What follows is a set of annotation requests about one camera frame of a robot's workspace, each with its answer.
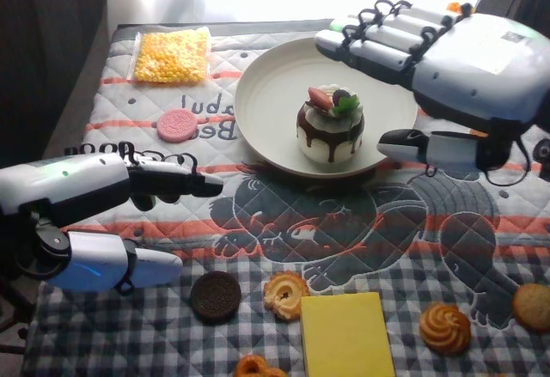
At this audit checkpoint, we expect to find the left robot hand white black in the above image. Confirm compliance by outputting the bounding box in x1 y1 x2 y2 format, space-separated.
0 141 225 296

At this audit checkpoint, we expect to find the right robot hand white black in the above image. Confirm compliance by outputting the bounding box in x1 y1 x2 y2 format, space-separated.
315 0 550 176

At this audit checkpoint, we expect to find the chocolate drip toy cake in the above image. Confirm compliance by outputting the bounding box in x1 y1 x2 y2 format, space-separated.
295 85 366 164

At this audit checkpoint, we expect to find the white round plate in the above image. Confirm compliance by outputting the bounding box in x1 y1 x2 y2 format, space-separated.
234 36 420 176

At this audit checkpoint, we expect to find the pink sandwich cookie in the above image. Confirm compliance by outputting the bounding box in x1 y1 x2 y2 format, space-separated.
156 108 193 142

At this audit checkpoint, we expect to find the bag of yellow beads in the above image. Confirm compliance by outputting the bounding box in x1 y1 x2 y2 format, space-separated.
132 27 212 84

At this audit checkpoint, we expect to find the dark chocolate sandwich cookie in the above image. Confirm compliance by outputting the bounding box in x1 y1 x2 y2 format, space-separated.
190 270 242 321

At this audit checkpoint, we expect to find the grey quilt with bear print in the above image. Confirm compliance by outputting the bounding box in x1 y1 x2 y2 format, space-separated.
21 18 550 377

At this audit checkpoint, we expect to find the pale round biscuit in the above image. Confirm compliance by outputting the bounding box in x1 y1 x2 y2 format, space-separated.
511 283 550 333

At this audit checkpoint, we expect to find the orange pretzel cookie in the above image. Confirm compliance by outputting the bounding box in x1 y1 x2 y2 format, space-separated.
234 354 288 377

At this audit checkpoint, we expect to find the rosette butter cookie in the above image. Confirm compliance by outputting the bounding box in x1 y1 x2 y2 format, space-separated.
419 302 473 356

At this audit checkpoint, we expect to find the yellow sticky note pad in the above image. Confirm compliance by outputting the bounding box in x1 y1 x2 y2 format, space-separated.
299 291 396 377

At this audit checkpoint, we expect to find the ring butter cookie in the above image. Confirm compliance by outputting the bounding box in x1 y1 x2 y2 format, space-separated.
262 271 311 321

